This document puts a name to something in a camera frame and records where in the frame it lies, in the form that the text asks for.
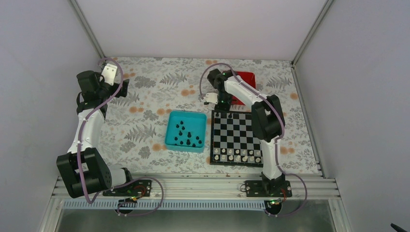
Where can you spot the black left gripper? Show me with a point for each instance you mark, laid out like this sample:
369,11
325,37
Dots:
123,93

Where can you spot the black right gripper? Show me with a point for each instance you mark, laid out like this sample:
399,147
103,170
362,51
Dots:
223,108

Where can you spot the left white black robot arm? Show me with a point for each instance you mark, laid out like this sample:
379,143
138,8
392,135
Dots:
82,165

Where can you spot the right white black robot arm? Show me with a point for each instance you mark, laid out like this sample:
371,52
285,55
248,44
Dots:
267,121

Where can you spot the black white chess board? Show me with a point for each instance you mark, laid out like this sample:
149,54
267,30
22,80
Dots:
235,132

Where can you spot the white chess pieces row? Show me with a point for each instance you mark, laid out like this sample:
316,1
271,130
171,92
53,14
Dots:
241,156

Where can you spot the red plastic tray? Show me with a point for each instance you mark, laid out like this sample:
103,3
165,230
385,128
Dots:
249,78

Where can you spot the teal plastic tray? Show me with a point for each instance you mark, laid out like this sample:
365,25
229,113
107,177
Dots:
186,131

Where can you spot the floral patterned table mat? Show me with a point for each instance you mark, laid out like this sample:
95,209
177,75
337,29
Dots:
135,127

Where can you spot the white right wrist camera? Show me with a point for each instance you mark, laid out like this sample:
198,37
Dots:
211,98

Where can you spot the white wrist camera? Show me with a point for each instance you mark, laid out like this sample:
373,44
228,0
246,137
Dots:
211,98
109,73

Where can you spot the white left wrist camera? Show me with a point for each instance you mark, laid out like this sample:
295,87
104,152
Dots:
109,73

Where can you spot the aluminium corner frame post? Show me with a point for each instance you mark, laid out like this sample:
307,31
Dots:
87,28

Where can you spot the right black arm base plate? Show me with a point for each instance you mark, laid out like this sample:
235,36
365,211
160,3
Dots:
257,188

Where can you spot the aluminium rail frame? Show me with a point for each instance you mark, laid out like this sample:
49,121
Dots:
202,203

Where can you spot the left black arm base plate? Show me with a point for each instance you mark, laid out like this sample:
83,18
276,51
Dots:
140,188

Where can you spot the right aluminium corner post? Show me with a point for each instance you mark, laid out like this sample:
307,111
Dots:
318,21

